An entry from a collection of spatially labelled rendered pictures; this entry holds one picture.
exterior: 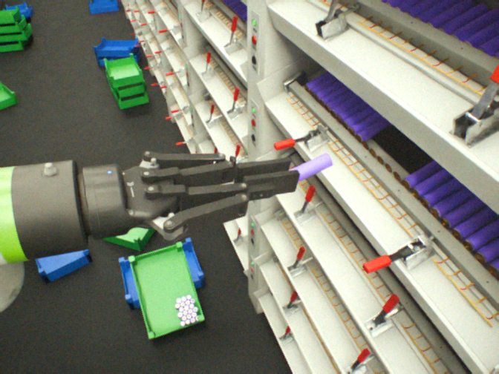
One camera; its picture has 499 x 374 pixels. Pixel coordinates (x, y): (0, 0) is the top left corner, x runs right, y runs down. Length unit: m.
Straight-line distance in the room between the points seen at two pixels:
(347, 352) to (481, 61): 0.63
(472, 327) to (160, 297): 1.17
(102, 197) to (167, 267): 1.15
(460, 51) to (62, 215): 0.43
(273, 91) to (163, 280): 0.93
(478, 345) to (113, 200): 0.42
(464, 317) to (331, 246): 0.33
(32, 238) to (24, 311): 1.36
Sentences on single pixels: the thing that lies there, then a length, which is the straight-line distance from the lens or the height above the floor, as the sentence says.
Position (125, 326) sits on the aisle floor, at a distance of 1.54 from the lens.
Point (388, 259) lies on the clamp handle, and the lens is 0.50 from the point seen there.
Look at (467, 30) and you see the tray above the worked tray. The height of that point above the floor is 1.16.
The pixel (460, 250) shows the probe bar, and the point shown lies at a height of 0.95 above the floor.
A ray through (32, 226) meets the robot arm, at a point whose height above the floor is 1.07.
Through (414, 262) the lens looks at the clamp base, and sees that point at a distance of 0.53.
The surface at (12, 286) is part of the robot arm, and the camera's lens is 0.52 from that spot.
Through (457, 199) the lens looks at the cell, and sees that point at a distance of 0.57.
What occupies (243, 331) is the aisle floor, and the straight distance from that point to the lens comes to 1.46.
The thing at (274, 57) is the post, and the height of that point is 1.00.
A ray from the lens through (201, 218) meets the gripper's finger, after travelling 0.38.
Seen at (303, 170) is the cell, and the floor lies 1.02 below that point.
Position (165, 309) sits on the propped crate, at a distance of 1.49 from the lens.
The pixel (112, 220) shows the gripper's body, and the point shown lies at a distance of 0.38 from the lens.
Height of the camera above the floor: 1.32
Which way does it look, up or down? 43 degrees down
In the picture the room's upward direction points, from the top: straight up
